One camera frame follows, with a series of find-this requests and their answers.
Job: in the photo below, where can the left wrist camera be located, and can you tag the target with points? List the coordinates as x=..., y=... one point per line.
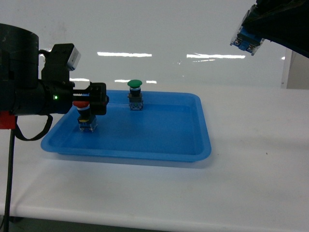
x=62, y=59

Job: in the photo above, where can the green push button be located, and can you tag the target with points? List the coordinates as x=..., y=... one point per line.
x=135, y=95

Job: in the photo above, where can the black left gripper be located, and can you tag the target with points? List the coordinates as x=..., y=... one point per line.
x=56, y=97

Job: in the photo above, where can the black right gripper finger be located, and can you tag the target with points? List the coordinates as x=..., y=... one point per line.
x=285, y=22

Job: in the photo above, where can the red push button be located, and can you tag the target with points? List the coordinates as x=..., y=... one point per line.
x=86, y=120

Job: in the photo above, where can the blue plastic tray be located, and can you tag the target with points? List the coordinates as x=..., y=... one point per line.
x=170, y=127

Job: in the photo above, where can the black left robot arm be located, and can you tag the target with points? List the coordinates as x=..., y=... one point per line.
x=37, y=82

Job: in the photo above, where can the yellow push button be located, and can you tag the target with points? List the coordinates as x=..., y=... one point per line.
x=244, y=40

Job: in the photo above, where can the white glossy back panel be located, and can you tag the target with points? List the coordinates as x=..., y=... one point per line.
x=160, y=42

